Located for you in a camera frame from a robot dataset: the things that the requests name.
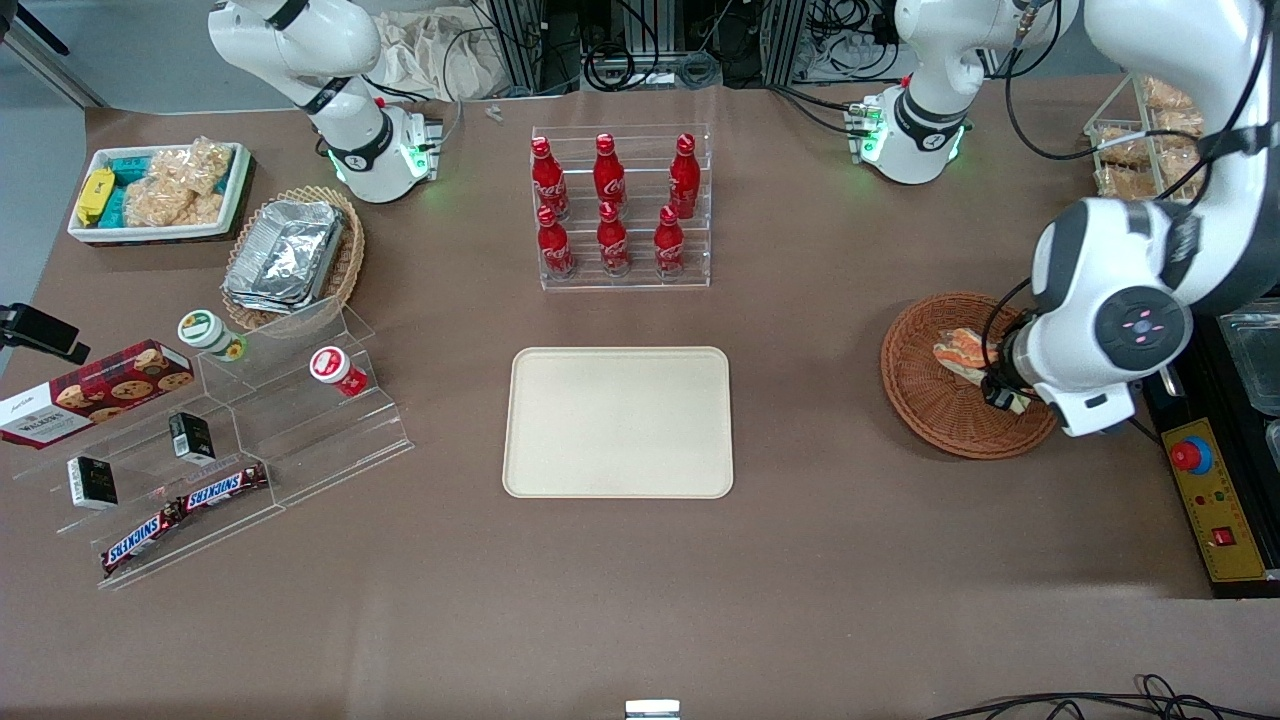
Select triangular sandwich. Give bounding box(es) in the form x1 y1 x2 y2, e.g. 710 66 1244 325
932 326 1032 417

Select round brown wicker basket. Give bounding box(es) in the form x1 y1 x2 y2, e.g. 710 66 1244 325
880 291 1060 461

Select cream rectangular tray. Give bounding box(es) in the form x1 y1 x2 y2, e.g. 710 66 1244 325
502 346 735 500

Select foil trays in basket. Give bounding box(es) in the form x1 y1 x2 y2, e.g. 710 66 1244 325
221 185 366 332

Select black control box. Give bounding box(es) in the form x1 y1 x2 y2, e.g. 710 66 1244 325
1140 308 1280 600

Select clear plastic container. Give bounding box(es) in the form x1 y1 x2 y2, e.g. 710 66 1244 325
1214 308 1280 417

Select wrapped bread bun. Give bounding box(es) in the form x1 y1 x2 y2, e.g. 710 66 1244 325
1140 76 1198 113
1097 128 1153 169

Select clear acrylic bread rack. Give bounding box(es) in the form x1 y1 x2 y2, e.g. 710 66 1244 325
1084 68 1216 201

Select clear acrylic bottle rack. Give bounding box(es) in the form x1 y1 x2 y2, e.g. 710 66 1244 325
529 123 713 292

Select red cola bottle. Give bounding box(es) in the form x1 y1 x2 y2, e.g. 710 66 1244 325
668 133 702 220
653 205 687 278
530 136 570 222
596 201 632 278
593 133 628 213
536 205 577 280

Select white crumpled cloth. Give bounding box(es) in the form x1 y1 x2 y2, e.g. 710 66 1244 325
372 8 503 102

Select red lid white cup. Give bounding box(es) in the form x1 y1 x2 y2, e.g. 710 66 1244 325
308 345 370 399

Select clear acrylic stepped shelf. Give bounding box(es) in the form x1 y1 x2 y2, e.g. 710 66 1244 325
12 295 416 592

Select stacked aluminium foil containers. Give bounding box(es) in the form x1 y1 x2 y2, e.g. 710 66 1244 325
224 199 347 314

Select Snickers chocolate bar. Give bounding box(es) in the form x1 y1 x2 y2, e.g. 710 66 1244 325
179 462 270 514
100 502 188 579

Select white rectangular snack bin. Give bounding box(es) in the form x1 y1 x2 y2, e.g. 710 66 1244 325
66 141 254 246

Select green lid white cup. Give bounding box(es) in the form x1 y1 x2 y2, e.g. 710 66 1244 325
177 309 249 363

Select small black white box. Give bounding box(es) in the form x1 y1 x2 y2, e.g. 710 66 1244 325
66 455 120 512
167 410 217 465

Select clear bag rice crackers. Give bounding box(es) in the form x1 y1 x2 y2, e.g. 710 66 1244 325
122 176 225 229
148 136 235 198

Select red tartan cookie box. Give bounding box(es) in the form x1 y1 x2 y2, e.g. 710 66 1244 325
0 339 196 451

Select yellow snack pack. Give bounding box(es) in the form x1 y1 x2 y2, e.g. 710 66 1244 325
76 167 117 227

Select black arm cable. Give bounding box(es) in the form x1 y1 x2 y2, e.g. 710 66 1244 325
1004 0 1280 201

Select black floor cables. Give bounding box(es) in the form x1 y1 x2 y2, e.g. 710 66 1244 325
928 674 1280 720

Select black clamp mount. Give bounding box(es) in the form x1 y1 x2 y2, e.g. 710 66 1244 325
0 302 92 365

